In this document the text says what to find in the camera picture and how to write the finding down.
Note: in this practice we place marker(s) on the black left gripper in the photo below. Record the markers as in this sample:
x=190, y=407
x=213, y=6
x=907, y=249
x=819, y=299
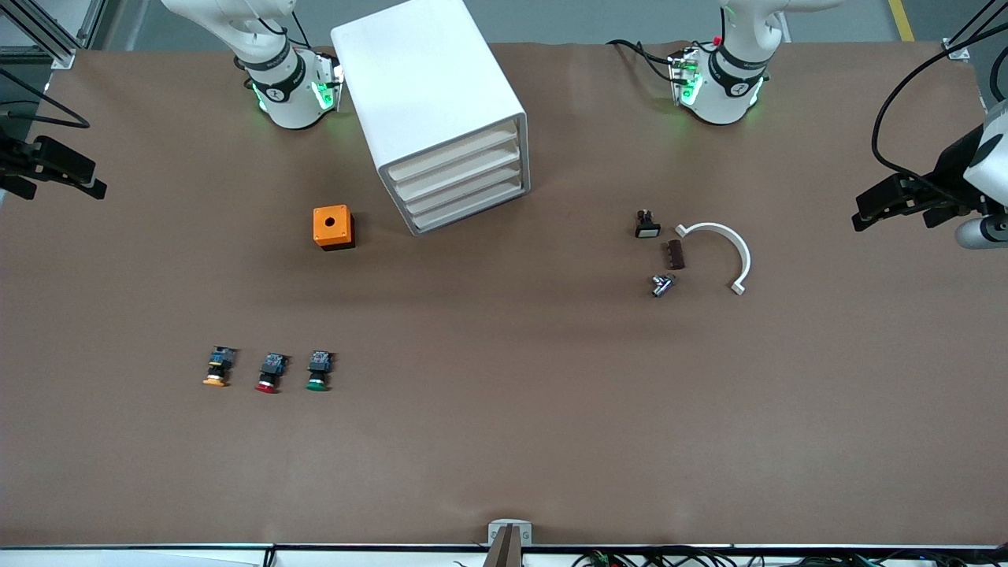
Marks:
x=950, y=169

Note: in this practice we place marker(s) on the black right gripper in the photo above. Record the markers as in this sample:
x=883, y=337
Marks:
x=16, y=160

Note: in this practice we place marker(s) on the yellow push button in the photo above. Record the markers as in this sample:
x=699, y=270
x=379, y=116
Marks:
x=218, y=366

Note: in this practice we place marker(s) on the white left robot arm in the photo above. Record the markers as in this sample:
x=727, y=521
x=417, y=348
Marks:
x=720, y=98

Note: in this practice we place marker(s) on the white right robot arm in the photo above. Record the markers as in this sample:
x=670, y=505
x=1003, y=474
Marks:
x=287, y=98

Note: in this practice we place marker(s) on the red push button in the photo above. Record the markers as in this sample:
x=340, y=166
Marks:
x=270, y=372

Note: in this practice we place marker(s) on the green push button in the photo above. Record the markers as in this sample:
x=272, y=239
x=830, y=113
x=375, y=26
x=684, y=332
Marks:
x=318, y=370

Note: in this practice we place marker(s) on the brown terminal block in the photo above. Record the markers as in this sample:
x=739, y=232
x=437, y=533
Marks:
x=676, y=255

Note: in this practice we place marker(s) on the aluminium frame profile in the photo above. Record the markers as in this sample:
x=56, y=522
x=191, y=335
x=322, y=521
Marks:
x=47, y=31

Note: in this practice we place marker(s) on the small aluminium corner bracket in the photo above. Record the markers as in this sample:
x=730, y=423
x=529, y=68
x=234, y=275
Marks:
x=956, y=51

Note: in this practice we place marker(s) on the white curved bracket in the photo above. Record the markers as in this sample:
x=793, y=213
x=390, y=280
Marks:
x=736, y=244

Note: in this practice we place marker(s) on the silver key switch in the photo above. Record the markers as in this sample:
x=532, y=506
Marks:
x=663, y=285

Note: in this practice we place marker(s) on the black switch with white face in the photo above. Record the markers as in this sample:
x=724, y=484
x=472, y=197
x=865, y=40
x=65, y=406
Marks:
x=647, y=227

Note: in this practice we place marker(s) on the orange button enclosure box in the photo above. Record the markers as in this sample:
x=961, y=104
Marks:
x=331, y=224

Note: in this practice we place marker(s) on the gray mount bracket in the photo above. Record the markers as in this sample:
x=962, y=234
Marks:
x=510, y=529

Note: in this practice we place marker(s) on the gray tapered post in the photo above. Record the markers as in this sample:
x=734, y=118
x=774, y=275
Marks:
x=504, y=551

